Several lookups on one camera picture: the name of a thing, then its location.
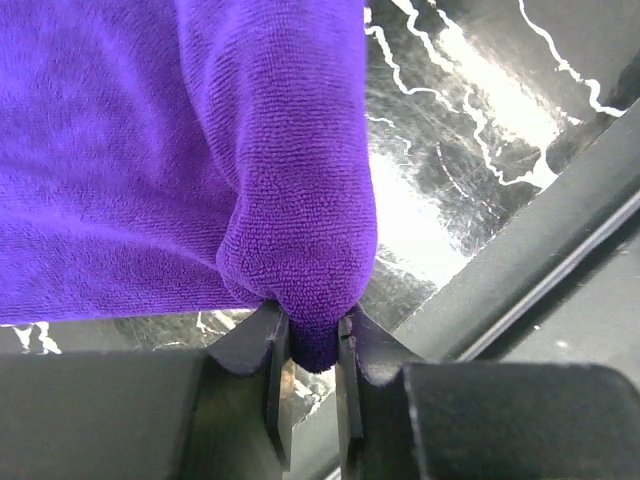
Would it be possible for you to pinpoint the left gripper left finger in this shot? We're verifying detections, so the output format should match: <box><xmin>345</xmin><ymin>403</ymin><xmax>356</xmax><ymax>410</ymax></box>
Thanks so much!
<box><xmin>1</xmin><ymin>302</ymin><xmax>291</xmax><ymax>479</ymax></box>

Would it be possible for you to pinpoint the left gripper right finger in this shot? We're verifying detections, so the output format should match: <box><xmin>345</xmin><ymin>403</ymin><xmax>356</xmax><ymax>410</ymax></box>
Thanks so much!
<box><xmin>336</xmin><ymin>309</ymin><xmax>639</xmax><ymax>479</ymax></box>

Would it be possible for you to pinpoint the purple towel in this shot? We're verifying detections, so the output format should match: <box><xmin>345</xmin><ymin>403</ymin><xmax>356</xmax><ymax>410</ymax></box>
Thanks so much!
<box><xmin>1</xmin><ymin>1</ymin><xmax>377</xmax><ymax>373</ymax></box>

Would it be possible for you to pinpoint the black marble pattern mat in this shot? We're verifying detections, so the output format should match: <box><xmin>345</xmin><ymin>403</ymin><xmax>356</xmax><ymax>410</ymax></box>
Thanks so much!
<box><xmin>1</xmin><ymin>1</ymin><xmax>639</xmax><ymax>418</ymax></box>

